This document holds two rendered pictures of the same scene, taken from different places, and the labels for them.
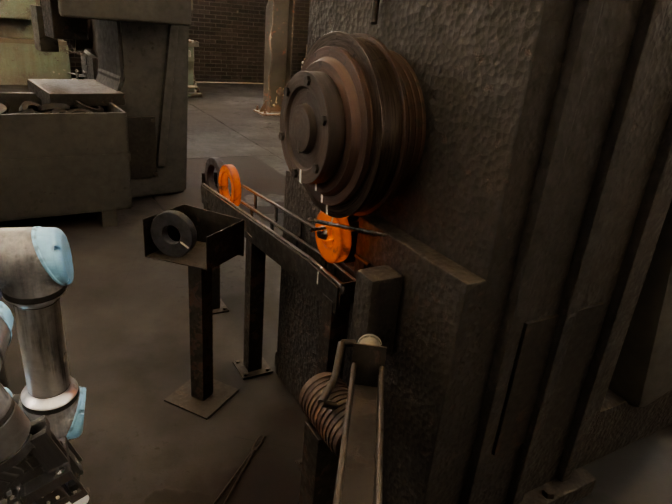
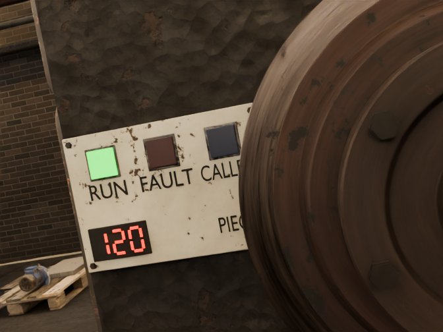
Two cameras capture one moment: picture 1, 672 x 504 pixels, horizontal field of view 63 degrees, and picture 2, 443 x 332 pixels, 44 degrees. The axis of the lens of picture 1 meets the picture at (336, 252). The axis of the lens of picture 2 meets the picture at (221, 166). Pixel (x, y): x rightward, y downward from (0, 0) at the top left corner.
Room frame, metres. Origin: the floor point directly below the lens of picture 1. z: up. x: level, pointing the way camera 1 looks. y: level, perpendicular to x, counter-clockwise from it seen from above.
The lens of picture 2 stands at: (1.29, 0.58, 1.21)
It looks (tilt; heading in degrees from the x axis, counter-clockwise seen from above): 3 degrees down; 311
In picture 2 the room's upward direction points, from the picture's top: 11 degrees counter-clockwise
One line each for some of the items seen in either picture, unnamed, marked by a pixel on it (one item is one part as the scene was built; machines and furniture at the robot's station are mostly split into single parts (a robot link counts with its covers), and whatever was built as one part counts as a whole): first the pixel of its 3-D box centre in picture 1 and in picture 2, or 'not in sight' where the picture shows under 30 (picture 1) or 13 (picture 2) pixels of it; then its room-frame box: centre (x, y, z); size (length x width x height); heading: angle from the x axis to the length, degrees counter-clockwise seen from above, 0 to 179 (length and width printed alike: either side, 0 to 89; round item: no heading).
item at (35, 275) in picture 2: not in sight; (39, 275); (5.81, -1.91, 0.25); 0.40 x 0.24 x 0.22; 121
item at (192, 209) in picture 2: not in sight; (171, 190); (1.80, 0.10, 1.15); 0.26 x 0.02 x 0.18; 31
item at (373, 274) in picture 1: (376, 313); not in sight; (1.26, -0.12, 0.68); 0.11 x 0.08 x 0.24; 121
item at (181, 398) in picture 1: (196, 312); not in sight; (1.72, 0.48, 0.36); 0.26 x 0.20 x 0.72; 66
